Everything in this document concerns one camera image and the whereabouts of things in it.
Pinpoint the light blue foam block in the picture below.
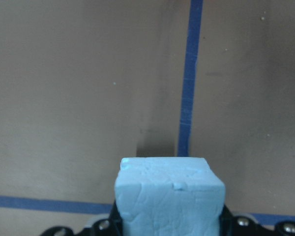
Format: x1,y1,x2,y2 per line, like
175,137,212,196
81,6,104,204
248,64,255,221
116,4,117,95
115,157,226,236

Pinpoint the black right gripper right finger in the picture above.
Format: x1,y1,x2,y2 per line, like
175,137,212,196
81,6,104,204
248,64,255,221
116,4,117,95
219,205,233,236

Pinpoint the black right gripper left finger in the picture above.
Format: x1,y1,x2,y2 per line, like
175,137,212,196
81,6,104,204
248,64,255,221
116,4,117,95
108,202,123,236

